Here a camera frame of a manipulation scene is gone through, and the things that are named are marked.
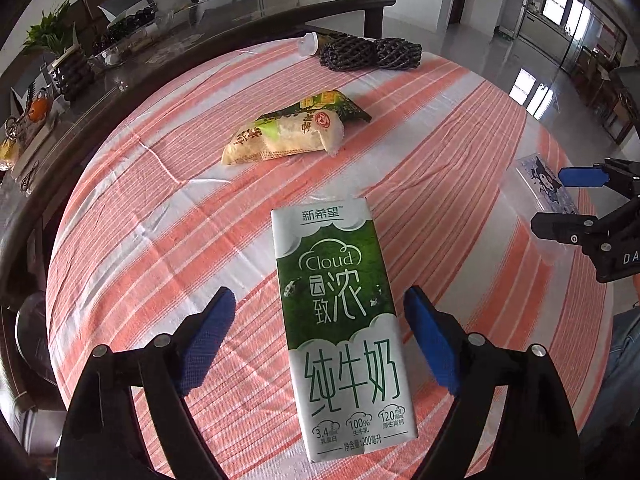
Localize black foam fruit net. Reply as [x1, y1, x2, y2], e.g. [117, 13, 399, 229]
[320, 36, 423, 72]

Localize clear plastic box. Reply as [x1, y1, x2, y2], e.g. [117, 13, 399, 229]
[500, 153, 578, 264]

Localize green white milk carton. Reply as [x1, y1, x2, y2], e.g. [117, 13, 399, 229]
[271, 198, 418, 463]

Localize orange striped tablecloth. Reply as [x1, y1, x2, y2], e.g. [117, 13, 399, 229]
[46, 40, 613, 479]

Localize blue jeans leg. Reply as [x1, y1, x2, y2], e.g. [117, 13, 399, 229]
[580, 306, 639, 451]

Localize yellow green snack packet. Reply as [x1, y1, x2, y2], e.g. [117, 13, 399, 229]
[221, 90, 372, 166]

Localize dark wooden coffee table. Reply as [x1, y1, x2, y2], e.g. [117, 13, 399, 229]
[1, 0, 396, 308]

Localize crumpled white tissue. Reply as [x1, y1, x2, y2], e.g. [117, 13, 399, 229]
[297, 32, 320, 56]

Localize glass fruit bowl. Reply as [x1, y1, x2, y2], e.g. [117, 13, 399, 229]
[92, 6, 160, 68]

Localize green potted plant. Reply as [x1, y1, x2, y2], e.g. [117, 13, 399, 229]
[23, 0, 79, 58]

